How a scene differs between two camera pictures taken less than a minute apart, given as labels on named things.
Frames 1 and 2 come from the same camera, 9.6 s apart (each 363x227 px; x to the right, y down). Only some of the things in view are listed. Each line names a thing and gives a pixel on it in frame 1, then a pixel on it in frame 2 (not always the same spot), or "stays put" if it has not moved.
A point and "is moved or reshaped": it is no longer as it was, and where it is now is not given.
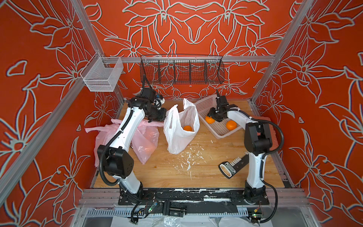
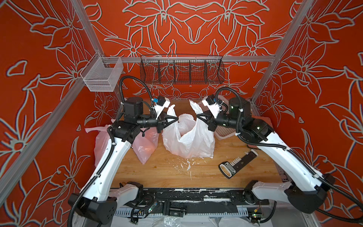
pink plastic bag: (145, 138) stays put
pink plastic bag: (105, 134) stays put
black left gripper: (162, 116) → (163, 124)
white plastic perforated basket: (219, 129) stays put
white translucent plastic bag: (180, 127) is moved or reshaped
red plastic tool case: (274, 141) stays put
